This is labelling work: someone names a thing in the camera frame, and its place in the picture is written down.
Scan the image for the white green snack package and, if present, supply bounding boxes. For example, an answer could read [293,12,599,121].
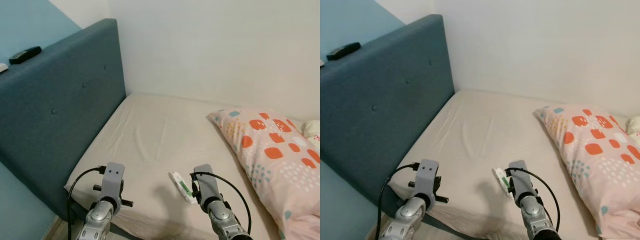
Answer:
[168,171,199,205]
[491,167,513,199]

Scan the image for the pink pillow with orange patches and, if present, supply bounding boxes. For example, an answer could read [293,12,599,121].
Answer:
[533,104,640,240]
[206,107,320,240]

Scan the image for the beige sheeted mattress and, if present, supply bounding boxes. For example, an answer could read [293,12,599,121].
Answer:
[64,92,320,240]
[387,89,640,240]

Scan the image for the blue upholstered headboard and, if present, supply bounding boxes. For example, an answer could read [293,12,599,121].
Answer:
[320,14,456,221]
[0,18,127,221]

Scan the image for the black remote control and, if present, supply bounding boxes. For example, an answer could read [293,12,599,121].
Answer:
[9,46,43,65]
[326,42,362,61]

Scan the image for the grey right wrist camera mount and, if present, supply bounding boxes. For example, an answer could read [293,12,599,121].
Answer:
[193,164,218,201]
[508,160,535,198]

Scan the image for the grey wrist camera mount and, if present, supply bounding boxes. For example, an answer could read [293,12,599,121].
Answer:
[508,160,535,198]
[416,159,440,198]
[193,164,218,201]
[102,162,125,201]

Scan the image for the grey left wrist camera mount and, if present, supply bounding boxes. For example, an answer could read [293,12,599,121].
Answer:
[416,159,440,198]
[102,162,125,201]

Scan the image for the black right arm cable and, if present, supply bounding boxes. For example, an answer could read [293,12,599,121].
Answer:
[190,171,252,233]
[505,167,561,231]

